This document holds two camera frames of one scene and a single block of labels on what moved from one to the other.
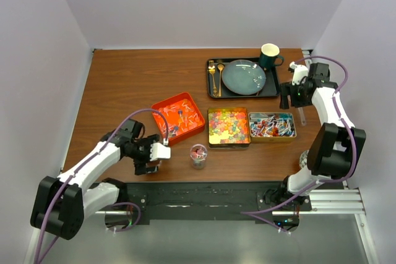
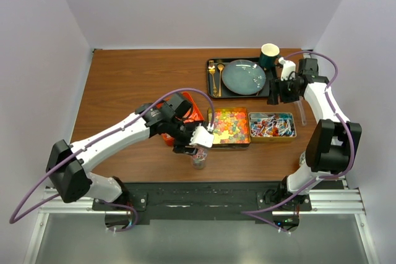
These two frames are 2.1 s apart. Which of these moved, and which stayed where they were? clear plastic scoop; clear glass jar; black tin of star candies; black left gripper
Moved: black left gripper
Stayed: clear glass jar; black tin of star candies; clear plastic scoop
